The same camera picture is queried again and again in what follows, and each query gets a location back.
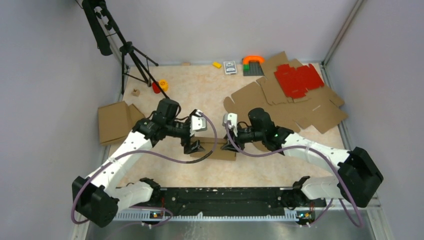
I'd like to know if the yellow round toy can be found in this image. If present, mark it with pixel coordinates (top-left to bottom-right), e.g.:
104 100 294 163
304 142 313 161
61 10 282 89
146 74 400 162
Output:
158 79 169 92

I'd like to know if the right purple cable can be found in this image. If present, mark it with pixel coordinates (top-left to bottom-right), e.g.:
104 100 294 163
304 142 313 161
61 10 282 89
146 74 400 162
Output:
225 120 365 229

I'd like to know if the large brown cardboard sheet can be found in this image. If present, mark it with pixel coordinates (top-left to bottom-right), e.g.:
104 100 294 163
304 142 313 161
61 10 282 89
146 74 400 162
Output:
223 51 348 134

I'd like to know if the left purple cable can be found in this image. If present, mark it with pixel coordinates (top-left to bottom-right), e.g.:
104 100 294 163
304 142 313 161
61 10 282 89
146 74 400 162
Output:
71 112 219 228

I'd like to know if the folded brown cardboard box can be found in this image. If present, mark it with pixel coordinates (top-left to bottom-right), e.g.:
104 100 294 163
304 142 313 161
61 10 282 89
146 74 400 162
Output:
97 101 145 146

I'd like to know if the red flat cardboard blank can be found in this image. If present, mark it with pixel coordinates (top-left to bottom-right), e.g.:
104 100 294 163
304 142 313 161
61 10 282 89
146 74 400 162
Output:
274 64 325 100

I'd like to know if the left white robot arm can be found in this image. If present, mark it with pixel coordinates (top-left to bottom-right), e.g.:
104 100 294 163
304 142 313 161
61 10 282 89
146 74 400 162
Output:
70 98 216 227

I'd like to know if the orange horseshoe toy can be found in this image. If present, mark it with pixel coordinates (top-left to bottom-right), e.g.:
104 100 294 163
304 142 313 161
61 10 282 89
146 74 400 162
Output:
242 55 265 65

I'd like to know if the purple cable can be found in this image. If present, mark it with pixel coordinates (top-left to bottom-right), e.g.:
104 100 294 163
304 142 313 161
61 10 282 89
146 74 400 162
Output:
225 120 365 229
71 112 219 228

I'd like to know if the small brown cardboard blank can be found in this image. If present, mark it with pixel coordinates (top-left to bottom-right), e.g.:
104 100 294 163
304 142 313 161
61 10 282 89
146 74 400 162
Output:
256 76 310 105

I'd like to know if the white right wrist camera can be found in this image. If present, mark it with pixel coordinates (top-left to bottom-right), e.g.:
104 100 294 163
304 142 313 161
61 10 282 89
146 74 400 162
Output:
222 112 238 137

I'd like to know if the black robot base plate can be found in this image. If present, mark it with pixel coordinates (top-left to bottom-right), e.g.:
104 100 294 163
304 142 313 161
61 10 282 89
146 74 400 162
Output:
138 187 327 223

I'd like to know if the grey lego base plate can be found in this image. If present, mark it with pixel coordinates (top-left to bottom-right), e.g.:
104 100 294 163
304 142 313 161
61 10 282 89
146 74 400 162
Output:
243 62 264 77

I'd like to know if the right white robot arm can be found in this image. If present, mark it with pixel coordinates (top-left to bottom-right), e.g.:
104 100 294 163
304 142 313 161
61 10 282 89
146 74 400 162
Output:
222 107 384 208

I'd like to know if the playing card deck box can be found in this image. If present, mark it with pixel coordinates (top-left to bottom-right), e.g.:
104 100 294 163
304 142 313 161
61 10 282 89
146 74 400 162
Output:
223 60 238 75

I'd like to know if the yellow small block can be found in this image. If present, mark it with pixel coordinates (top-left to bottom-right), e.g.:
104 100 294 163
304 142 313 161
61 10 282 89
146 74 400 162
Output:
212 61 222 69

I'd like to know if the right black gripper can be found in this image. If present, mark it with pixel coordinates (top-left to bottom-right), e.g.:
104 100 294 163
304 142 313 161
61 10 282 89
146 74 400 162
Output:
221 123 265 152

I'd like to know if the brown cardboard box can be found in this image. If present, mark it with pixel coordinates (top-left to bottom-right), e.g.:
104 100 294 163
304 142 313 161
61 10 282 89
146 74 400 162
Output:
189 137 236 161
97 101 145 146

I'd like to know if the black camera tripod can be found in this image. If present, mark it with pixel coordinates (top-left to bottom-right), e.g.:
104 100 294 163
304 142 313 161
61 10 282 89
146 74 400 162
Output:
79 0 159 95

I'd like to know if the small wooden cube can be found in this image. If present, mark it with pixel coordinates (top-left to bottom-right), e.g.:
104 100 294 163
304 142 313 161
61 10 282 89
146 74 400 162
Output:
131 88 140 97

